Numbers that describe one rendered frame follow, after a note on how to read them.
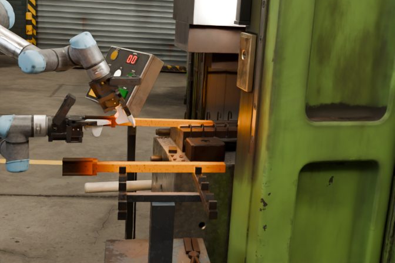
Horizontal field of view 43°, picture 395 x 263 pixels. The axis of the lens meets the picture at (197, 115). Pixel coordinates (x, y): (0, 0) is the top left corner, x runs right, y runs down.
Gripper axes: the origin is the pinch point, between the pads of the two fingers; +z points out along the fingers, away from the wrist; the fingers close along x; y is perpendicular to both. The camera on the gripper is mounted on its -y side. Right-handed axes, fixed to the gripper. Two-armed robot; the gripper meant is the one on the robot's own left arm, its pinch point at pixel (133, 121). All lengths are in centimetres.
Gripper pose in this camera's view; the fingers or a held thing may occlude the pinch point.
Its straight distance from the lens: 181.8
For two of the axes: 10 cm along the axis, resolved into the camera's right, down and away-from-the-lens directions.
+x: 2.7, 2.3, -9.3
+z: 4.2, 8.4, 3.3
